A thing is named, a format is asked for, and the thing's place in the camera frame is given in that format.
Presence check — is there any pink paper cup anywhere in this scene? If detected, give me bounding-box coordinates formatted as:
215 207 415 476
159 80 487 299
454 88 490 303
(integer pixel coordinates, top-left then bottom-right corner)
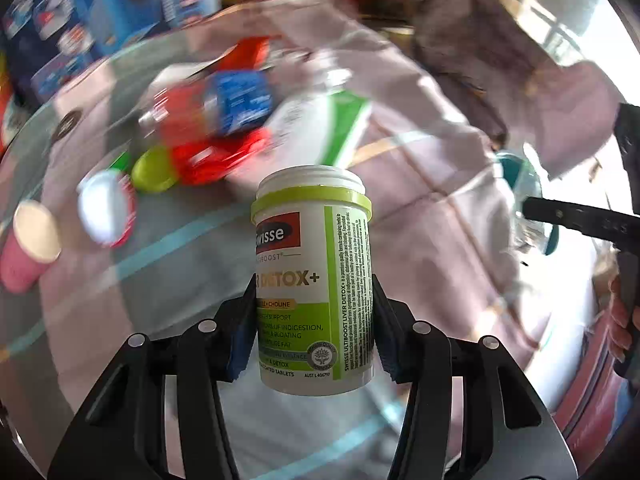
0 200 63 295

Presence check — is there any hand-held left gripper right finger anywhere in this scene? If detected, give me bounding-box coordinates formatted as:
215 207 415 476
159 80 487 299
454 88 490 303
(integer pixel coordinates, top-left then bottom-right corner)
370 275 578 480

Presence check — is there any red white round container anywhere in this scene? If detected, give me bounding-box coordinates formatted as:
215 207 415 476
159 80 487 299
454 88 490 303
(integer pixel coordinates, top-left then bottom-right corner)
76 152 139 249

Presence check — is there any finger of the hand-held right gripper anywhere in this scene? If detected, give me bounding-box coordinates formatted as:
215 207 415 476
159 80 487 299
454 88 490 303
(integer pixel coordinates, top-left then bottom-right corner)
522 196 618 246

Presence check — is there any person's right hand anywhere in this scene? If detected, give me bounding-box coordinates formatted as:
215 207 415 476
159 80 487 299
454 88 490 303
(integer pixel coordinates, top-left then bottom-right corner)
607 280 633 361

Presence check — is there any white green carton box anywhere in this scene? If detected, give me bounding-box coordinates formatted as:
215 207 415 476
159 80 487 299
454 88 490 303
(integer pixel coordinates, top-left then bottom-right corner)
260 87 373 168

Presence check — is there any small red snack packet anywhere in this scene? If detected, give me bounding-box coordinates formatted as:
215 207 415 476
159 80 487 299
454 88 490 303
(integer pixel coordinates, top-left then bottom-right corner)
219 35 283 75

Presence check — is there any grey pink blanket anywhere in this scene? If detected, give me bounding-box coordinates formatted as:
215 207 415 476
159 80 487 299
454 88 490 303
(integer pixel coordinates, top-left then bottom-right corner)
397 0 632 178

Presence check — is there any red carton box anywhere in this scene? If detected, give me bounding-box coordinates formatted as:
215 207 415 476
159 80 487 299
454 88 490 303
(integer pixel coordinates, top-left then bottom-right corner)
165 127 273 186

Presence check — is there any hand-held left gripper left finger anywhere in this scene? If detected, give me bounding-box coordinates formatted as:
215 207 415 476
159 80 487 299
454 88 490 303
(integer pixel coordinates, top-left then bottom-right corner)
47 275 258 480

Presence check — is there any green white supplement bottle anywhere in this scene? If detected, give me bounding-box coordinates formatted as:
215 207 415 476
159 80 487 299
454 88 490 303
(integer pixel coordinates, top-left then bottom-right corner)
250 165 375 396

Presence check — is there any stack of blue printed boxes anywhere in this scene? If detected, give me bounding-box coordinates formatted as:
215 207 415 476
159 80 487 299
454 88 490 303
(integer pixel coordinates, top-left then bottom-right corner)
0 0 227 107

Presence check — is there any pink checked tablecloth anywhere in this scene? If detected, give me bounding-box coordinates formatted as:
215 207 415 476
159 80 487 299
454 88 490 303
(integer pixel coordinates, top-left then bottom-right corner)
0 0 531 480

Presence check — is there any red bottle with blue label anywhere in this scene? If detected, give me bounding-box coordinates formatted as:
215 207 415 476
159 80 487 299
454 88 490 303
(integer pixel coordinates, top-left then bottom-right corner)
137 69 275 138

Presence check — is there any lime green cap bottle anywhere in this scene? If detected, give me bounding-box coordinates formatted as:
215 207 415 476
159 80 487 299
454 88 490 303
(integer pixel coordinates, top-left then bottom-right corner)
131 146 179 194

